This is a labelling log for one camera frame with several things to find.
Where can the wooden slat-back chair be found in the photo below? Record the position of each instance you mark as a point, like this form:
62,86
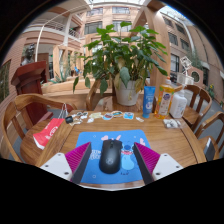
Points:
196,106
210,123

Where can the dark bust statue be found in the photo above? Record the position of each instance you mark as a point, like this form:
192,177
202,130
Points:
28,56

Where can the black computer mouse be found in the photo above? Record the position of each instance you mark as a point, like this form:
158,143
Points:
110,156

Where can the long wooden planter box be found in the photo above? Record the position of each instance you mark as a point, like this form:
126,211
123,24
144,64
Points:
60,87

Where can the light blue sticker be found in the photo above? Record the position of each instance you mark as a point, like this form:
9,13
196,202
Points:
128,116

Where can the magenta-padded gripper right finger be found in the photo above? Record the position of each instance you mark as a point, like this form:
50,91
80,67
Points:
165,165

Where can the red-brown wooden pedestal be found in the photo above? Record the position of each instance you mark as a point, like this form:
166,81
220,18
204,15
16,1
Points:
31,83

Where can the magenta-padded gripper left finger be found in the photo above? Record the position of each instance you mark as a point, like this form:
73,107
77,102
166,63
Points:
56,165

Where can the red and white bag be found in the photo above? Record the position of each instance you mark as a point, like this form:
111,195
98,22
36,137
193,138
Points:
48,133

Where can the blue cartoon print mouse pad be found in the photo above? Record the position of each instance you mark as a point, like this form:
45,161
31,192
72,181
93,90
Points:
128,163

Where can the small black key fob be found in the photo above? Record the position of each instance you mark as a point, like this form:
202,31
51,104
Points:
69,119

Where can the green plant in white pot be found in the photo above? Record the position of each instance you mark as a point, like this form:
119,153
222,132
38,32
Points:
123,60

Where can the blue squeeze tube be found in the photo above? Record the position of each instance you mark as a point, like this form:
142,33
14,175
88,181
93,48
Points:
149,101

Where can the crumpled white wrapper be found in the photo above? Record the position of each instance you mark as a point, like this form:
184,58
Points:
172,123

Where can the oval multicoloured sticker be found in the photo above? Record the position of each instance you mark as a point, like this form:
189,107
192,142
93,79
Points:
117,114

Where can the wooden armchair with curved arms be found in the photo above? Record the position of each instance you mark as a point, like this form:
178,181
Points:
28,146

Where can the orange liquid bottle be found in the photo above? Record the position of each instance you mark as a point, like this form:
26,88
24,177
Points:
164,101

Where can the white pump bottle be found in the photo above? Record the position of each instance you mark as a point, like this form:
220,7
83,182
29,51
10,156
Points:
178,106

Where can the wooden chair with curved back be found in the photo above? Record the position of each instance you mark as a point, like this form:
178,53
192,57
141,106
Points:
93,95

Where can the white abstract sculpture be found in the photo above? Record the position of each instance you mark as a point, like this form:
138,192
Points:
186,64

